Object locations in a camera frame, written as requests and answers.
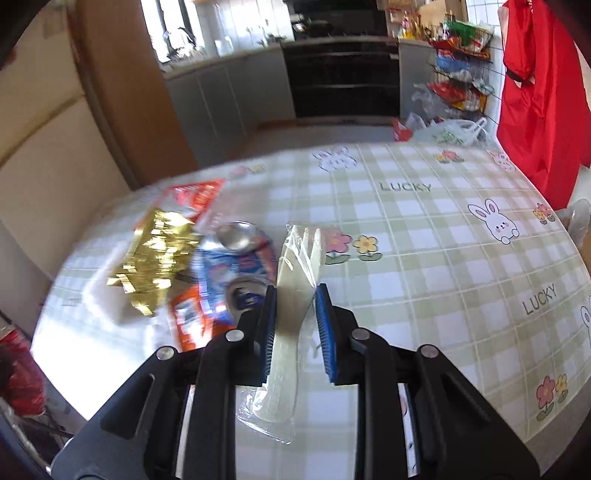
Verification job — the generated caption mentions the red apron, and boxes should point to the red apron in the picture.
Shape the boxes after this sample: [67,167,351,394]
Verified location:
[496,0,591,210]

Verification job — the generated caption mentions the white green-printed plastic bag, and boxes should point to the white green-printed plastic bag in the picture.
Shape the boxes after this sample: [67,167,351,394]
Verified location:
[406,117,490,148]

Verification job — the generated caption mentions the black wire storage rack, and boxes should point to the black wire storage rack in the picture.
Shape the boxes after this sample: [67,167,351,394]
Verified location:
[427,18,495,121]

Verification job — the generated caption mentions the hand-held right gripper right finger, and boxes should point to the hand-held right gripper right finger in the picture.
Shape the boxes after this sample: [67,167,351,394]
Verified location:
[314,282,541,480]

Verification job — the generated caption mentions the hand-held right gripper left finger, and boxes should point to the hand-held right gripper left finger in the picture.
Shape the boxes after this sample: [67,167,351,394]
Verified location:
[51,282,280,480]

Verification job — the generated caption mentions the orange red snack wrapper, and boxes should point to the orange red snack wrapper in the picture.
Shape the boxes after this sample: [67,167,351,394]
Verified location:
[168,284,218,352]

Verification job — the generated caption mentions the green checked rabbit tablecloth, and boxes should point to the green checked rabbit tablecloth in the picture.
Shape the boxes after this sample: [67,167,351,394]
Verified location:
[30,141,591,480]

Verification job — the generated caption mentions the grey lower kitchen cabinets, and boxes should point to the grey lower kitchen cabinets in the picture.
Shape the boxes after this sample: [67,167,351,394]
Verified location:
[164,46,296,139]

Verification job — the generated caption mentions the crushed blue drink can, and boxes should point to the crushed blue drink can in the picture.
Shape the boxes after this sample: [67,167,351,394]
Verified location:
[191,220,278,328]

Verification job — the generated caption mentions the black wok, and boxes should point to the black wok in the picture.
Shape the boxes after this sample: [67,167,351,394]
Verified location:
[291,14,328,33]

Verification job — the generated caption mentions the translucent plastic bag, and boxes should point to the translucent plastic bag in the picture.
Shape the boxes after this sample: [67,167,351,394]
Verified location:
[561,198,591,259]

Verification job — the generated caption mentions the gold foil wrapper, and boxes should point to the gold foil wrapper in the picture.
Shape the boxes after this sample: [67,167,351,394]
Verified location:
[107,209,200,318]

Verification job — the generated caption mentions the narrow grey base cabinet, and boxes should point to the narrow grey base cabinet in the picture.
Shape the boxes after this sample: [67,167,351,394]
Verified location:
[398,39,437,120]

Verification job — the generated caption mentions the group of condiment bottles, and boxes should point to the group of condiment bottles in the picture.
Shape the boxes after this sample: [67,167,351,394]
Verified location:
[388,7,444,40]

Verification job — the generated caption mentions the red bag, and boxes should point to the red bag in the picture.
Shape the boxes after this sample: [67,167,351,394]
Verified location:
[0,328,47,416]

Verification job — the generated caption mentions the cream plastic cutlery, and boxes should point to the cream plastic cutlery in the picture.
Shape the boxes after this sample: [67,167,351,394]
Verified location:
[235,224,326,444]

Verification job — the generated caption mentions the red clear-window packet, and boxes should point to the red clear-window packet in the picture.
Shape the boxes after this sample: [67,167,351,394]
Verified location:
[157,179,227,217]

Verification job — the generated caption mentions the black built-in oven stove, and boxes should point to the black built-in oven stove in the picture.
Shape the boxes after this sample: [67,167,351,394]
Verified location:
[281,0,400,121]

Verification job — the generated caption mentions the chrome kitchen faucet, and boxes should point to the chrome kitchen faucet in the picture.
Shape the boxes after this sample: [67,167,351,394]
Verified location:
[164,25,195,51]

